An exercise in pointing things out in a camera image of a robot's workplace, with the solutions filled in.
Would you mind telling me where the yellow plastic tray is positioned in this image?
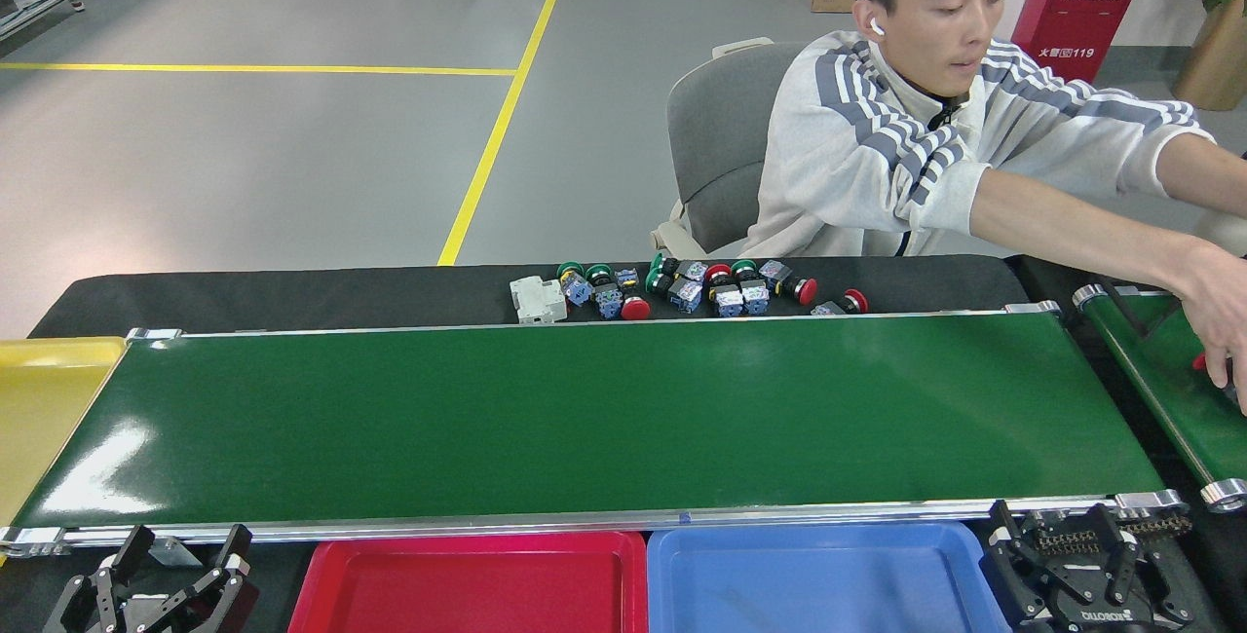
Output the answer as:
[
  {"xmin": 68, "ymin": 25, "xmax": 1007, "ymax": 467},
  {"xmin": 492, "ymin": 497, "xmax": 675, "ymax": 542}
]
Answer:
[{"xmin": 0, "ymin": 336, "xmax": 128, "ymax": 566}]

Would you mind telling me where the red plastic tray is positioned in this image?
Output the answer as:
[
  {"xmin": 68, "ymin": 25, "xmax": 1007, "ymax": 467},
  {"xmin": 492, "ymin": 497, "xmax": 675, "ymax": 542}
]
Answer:
[{"xmin": 287, "ymin": 531, "xmax": 649, "ymax": 633}]

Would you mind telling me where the red fire extinguisher box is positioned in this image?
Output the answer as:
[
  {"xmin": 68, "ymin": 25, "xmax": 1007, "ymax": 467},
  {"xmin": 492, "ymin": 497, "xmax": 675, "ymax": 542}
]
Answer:
[{"xmin": 1010, "ymin": 0, "xmax": 1157, "ymax": 84}]

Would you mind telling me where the person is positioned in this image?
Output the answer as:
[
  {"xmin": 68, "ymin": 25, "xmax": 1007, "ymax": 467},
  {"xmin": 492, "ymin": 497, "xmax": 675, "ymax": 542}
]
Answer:
[{"xmin": 737, "ymin": 0, "xmax": 1219, "ymax": 259}]

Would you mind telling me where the short green belt conveyor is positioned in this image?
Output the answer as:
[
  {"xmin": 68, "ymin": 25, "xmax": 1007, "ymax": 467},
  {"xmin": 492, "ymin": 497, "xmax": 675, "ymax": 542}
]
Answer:
[{"xmin": 1072, "ymin": 282, "xmax": 1247, "ymax": 514}]

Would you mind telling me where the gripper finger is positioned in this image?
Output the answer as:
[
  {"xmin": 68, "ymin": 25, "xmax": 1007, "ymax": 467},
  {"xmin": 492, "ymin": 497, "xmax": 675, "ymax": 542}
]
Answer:
[
  {"xmin": 980, "ymin": 503, "xmax": 1063, "ymax": 632},
  {"xmin": 44, "ymin": 524, "xmax": 155, "ymax": 633},
  {"xmin": 1096, "ymin": 506, "xmax": 1194, "ymax": 626},
  {"xmin": 161, "ymin": 524, "xmax": 260, "ymax": 633}
]

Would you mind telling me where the white circuit breaker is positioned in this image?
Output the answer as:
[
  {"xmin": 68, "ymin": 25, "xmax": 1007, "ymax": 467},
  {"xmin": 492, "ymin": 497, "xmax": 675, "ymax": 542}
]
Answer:
[{"xmin": 510, "ymin": 275, "xmax": 569, "ymax": 325}]

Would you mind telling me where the conveyor drive chain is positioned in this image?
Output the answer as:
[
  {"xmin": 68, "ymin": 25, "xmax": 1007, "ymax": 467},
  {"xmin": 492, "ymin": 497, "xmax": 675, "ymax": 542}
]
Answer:
[{"xmin": 1033, "ymin": 513, "xmax": 1194, "ymax": 556}]

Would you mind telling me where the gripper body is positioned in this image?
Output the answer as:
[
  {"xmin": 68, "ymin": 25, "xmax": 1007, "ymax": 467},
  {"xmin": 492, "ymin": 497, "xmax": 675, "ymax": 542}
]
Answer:
[
  {"xmin": 117, "ymin": 596, "xmax": 186, "ymax": 633},
  {"xmin": 1047, "ymin": 596, "xmax": 1160, "ymax": 633}
]

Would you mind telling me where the green mushroom push button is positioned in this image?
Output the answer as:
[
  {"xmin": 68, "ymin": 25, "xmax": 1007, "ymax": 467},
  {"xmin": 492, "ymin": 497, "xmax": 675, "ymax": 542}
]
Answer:
[
  {"xmin": 644, "ymin": 268, "xmax": 704, "ymax": 315},
  {"xmin": 731, "ymin": 259, "xmax": 772, "ymax": 317},
  {"xmin": 557, "ymin": 261, "xmax": 593, "ymax": 308},
  {"xmin": 651, "ymin": 253, "xmax": 709, "ymax": 285},
  {"xmin": 585, "ymin": 264, "xmax": 624, "ymax": 320}
]

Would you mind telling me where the person's right hand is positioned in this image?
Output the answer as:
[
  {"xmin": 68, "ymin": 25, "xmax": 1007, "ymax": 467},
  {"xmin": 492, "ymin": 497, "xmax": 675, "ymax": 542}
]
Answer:
[{"xmin": 1174, "ymin": 242, "xmax": 1247, "ymax": 415}]

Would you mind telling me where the blue plastic tray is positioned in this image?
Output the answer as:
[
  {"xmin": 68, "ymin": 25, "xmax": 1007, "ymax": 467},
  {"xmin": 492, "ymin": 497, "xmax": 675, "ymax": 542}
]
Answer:
[{"xmin": 646, "ymin": 521, "xmax": 1014, "ymax": 633}]

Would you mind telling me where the black guide bracket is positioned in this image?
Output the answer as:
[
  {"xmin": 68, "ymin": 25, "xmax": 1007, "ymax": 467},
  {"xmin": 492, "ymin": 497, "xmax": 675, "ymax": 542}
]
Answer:
[{"xmin": 1101, "ymin": 284, "xmax": 1190, "ymax": 340}]

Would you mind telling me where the office chair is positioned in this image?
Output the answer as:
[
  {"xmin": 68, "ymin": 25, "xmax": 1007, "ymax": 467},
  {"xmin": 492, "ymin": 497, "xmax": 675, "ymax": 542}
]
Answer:
[{"xmin": 651, "ymin": 37, "xmax": 810, "ymax": 259}]

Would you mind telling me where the potted plant in gold pot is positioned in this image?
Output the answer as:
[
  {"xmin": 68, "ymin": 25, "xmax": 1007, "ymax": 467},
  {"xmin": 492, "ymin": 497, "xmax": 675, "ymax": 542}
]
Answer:
[{"xmin": 1172, "ymin": 0, "xmax": 1247, "ymax": 113}]

